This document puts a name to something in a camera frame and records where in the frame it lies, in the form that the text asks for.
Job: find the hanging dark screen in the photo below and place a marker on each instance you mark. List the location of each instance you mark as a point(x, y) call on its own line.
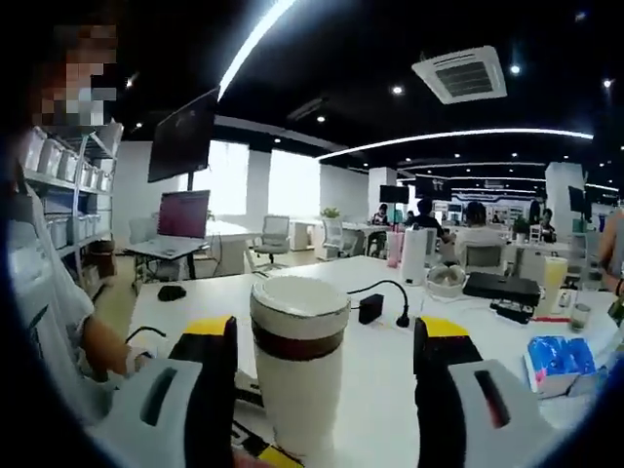
point(434, 187)

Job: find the black computer mouse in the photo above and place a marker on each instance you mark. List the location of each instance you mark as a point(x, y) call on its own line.
point(171, 292)

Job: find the large black wall monitor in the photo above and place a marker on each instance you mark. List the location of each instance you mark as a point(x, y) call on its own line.
point(183, 136)

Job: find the white round container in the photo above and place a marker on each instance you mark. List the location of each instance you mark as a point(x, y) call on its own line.
point(444, 283)

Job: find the small potted plant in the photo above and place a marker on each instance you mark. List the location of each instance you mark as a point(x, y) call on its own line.
point(520, 228)

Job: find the white water cup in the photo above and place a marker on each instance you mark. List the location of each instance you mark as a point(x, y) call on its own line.
point(297, 400)

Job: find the white cylinder appliance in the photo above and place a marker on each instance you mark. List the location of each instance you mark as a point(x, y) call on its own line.
point(414, 258)

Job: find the white ceiling light strip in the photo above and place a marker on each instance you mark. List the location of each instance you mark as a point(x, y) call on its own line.
point(453, 135)
point(253, 44)

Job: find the black patterned box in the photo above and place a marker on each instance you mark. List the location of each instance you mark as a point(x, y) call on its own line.
point(509, 311)

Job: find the pink tumbler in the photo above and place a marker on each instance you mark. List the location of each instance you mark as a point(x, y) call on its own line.
point(394, 251)

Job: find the black flat case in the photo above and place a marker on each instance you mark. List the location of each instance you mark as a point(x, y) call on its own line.
point(502, 287)

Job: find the white table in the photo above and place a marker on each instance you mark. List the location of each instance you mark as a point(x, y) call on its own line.
point(380, 370)

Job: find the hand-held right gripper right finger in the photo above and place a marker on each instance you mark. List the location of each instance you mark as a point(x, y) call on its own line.
point(439, 390)

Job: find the black power adapter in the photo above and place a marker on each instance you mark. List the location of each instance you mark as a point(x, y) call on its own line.
point(370, 309)

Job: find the grey office chair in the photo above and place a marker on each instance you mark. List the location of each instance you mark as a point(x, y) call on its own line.
point(273, 234)
point(332, 236)

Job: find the ceiling air conditioner vent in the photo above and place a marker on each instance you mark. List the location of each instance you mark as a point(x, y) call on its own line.
point(460, 75)

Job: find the open laptop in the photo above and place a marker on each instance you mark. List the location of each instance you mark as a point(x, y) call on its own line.
point(185, 214)

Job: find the blue tissue pack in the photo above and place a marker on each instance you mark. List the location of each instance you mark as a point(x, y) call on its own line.
point(560, 361)

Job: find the row of white storage boxes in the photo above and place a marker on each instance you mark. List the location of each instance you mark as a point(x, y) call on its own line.
point(63, 163)

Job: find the small green desk plant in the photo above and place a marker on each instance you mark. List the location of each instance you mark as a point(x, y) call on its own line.
point(330, 213)

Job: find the white cup lid brown band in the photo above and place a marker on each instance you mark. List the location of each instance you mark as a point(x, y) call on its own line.
point(300, 297)

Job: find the small black monitor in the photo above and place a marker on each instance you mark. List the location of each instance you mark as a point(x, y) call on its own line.
point(394, 194)

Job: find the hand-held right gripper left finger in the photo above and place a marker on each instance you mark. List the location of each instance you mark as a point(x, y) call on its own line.
point(214, 390)

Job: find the pillar mounted monitor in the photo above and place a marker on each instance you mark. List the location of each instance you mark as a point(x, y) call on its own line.
point(576, 199)

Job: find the brown bin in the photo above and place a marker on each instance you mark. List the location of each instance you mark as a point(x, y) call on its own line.
point(102, 261)

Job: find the small glass cup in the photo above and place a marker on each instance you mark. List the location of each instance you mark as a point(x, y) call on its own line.
point(580, 319)

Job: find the metal storage shelf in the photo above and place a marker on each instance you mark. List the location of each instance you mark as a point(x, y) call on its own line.
point(78, 195)

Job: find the yellow drink cup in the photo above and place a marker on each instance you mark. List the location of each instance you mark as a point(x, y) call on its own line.
point(556, 287)

